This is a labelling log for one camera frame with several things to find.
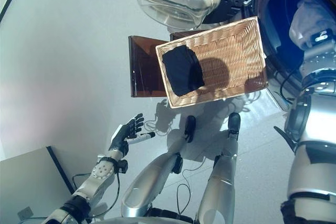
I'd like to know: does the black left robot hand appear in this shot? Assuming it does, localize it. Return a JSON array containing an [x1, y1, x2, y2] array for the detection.
[[109, 113, 156, 155]]

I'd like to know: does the grey front-load washing machine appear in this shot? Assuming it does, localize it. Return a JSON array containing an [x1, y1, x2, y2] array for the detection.
[[244, 0, 336, 112]]

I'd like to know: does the brown transparent acrylic stool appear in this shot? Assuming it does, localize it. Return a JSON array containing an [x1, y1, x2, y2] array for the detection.
[[128, 31, 190, 98]]

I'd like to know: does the grey robot torso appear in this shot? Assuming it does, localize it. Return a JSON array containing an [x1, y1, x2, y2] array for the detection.
[[99, 216, 200, 224]]

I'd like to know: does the black folded garment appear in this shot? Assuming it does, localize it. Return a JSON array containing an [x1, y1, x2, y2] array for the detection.
[[162, 45, 205, 98]]

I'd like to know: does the silver right robot leg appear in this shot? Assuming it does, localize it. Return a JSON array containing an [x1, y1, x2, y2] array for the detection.
[[196, 112, 242, 224]]

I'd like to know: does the shallow wicker laundry basket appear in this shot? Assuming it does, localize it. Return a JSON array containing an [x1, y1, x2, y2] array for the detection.
[[155, 16, 269, 109]]

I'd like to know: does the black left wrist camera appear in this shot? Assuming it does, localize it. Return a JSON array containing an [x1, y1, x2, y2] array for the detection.
[[117, 159, 129, 174]]

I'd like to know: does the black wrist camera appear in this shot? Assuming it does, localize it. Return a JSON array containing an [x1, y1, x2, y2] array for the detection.
[[117, 159, 129, 174], [310, 28, 333, 48]]

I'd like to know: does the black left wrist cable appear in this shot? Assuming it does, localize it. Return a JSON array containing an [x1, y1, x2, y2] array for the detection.
[[72, 166, 121, 217]]

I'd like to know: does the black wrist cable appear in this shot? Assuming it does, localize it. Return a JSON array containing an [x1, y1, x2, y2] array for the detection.
[[279, 69, 297, 104], [72, 166, 121, 217]]

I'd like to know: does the thin black cable loop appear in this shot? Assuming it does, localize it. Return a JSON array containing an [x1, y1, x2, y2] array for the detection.
[[177, 183, 191, 216]]

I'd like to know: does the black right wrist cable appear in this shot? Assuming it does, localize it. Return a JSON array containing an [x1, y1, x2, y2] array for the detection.
[[279, 69, 297, 104]]

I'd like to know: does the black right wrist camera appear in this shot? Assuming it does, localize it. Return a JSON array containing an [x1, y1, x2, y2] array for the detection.
[[310, 28, 333, 48]]

